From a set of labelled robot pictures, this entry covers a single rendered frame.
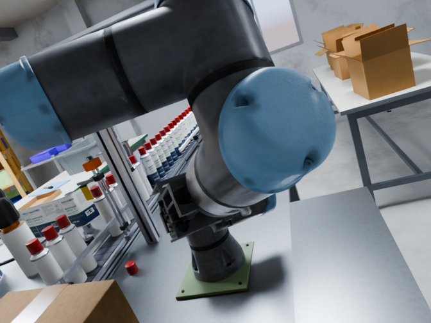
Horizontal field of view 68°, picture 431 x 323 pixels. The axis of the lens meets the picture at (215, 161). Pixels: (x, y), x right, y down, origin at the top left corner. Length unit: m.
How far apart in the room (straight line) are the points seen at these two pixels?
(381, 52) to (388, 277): 1.61
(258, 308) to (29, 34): 6.48
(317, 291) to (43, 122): 0.66
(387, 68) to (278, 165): 2.05
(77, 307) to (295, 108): 0.42
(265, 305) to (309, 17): 4.80
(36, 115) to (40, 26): 6.44
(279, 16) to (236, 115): 5.08
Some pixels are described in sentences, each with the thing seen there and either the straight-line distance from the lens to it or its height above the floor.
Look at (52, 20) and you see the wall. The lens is 6.56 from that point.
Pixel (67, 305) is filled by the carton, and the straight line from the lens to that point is 0.55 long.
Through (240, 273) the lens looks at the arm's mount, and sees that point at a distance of 0.88.
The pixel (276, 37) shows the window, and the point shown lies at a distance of 5.26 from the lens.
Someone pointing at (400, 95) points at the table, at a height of 0.77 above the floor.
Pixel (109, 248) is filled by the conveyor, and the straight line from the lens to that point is 1.24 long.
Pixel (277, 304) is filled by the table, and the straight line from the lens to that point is 0.78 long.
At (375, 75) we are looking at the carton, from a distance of 2.21.
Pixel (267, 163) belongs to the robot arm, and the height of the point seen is 1.30.
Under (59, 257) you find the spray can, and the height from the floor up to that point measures 1.00.
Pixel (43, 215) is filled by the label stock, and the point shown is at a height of 1.01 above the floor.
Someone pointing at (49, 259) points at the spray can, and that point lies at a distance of 1.03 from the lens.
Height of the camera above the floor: 1.37
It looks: 18 degrees down
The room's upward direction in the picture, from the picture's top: 21 degrees counter-clockwise
